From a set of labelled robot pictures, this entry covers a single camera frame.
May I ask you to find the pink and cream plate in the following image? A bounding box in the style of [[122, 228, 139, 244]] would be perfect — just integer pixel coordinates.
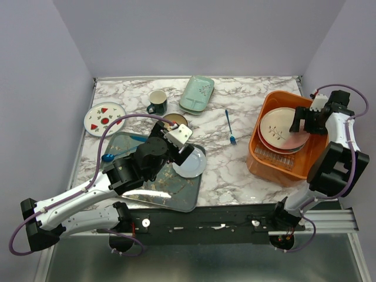
[[258, 108, 310, 150]]

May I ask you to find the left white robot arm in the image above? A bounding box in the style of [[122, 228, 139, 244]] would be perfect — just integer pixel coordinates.
[[21, 118, 194, 252]]

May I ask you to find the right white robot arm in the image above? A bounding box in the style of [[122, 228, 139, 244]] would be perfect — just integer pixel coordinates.
[[270, 90, 370, 230]]

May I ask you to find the orange plastic bin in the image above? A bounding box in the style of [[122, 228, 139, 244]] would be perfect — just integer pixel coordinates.
[[246, 90, 327, 187]]

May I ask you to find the light blue scalloped plate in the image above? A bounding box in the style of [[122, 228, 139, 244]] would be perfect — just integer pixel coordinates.
[[173, 147, 207, 178]]

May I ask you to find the brown cream bowl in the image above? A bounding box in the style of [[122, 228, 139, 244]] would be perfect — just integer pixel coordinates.
[[163, 113, 188, 126]]

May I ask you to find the floral blossom tray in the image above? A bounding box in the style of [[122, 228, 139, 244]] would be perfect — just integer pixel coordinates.
[[105, 132, 202, 213]]

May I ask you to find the lower mint rectangular dish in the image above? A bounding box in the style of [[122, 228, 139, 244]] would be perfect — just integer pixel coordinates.
[[179, 88, 214, 116]]

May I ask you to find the mint rectangular dish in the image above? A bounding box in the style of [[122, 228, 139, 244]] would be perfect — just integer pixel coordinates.
[[179, 75, 214, 112], [179, 88, 214, 116]]

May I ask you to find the blue plastic fork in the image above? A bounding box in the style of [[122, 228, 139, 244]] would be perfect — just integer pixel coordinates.
[[225, 109, 237, 146]]

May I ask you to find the dark green mug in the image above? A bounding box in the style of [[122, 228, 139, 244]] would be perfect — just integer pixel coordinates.
[[146, 90, 167, 116]]

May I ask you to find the upper mint rectangular dish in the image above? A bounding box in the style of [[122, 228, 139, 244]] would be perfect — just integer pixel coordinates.
[[179, 75, 214, 112]]

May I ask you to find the blue metallic spoon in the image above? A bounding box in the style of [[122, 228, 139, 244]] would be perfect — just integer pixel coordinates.
[[101, 146, 137, 163]]

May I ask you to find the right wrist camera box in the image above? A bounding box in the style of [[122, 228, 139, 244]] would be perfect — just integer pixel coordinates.
[[310, 93, 328, 112]]

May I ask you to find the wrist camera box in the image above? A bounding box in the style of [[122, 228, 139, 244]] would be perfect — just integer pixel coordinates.
[[164, 124, 193, 149], [310, 93, 328, 112]]

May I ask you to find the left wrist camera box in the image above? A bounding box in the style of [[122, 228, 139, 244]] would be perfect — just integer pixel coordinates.
[[164, 124, 193, 149]]

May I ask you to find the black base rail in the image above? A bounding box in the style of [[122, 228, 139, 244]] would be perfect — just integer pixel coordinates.
[[113, 202, 305, 246]]

